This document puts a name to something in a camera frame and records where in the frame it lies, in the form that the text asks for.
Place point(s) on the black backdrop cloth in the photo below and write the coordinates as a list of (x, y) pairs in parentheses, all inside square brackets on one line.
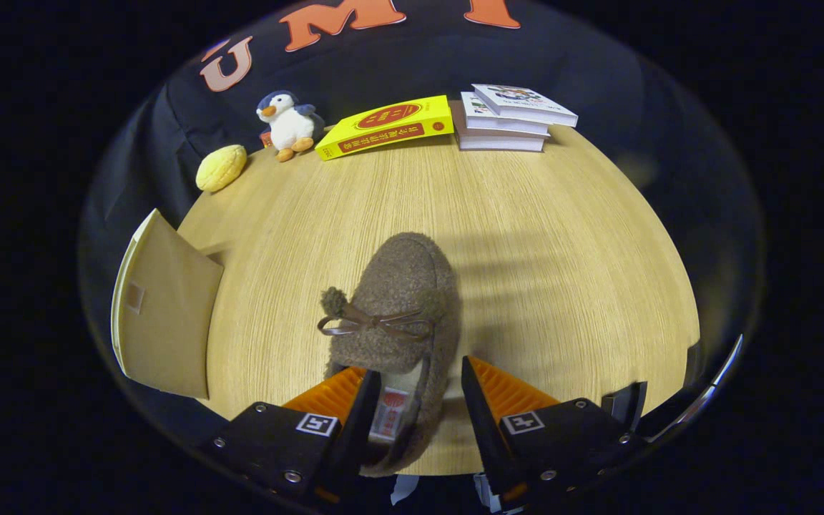
[(383, 64)]

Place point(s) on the yellow book with red circle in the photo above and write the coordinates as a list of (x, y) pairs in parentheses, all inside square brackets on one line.
[(383, 125)]

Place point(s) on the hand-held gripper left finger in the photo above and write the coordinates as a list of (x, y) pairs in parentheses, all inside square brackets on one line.
[(362, 429)]

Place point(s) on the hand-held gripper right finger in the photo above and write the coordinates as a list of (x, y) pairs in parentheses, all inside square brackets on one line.
[(483, 429)]

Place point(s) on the yellow bun toy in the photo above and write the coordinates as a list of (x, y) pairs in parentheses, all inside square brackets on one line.
[(221, 168)]

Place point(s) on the penguin plush toy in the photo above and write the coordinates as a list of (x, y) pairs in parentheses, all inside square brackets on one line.
[(289, 125)]

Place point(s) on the cream fabric storage box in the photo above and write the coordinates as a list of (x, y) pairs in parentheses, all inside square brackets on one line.
[(169, 315)]

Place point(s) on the brown fuzzy shoe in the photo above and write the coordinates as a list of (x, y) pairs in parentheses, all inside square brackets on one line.
[(398, 279)]

